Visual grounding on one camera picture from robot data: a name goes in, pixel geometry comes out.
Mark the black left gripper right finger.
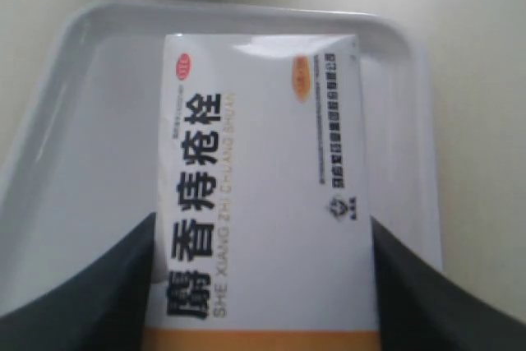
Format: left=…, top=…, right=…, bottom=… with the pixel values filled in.
left=371, top=219, right=525, bottom=350

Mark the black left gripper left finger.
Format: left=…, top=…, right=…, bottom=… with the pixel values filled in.
left=1, top=214, right=156, bottom=350

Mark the white red medicine box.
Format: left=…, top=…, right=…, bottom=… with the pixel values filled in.
left=144, top=33, right=381, bottom=350

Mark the white plastic tray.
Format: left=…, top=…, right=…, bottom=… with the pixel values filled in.
left=1, top=0, right=442, bottom=299

